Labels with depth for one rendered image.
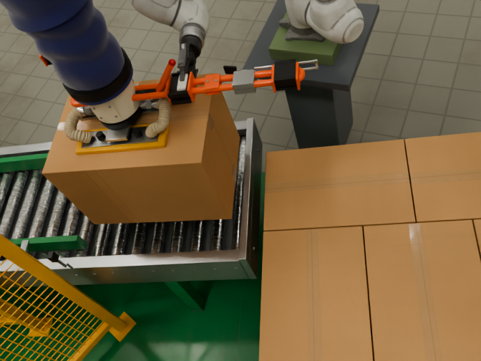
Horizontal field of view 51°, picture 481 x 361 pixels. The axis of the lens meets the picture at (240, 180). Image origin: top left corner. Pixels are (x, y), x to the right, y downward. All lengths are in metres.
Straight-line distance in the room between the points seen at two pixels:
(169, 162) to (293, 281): 0.67
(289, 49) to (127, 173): 0.94
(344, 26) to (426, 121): 1.13
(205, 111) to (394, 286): 0.92
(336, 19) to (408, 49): 1.40
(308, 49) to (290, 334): 1.18
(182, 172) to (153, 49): 2.25
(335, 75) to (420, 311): 1.01
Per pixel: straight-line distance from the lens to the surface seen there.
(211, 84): 1.65
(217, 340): 2.54
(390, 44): 3.42
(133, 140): 1.78
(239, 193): 2.18
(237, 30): 3.74
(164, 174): 1.74
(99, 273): 2.27
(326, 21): 2.04
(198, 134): 1.72
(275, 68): 1.62
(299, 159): 2.22
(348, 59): 2.28
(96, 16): 1.58
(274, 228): 2.07
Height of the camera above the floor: 2.36
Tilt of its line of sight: 55 degrees down
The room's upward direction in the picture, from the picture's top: 24 degrees counter-clockwise
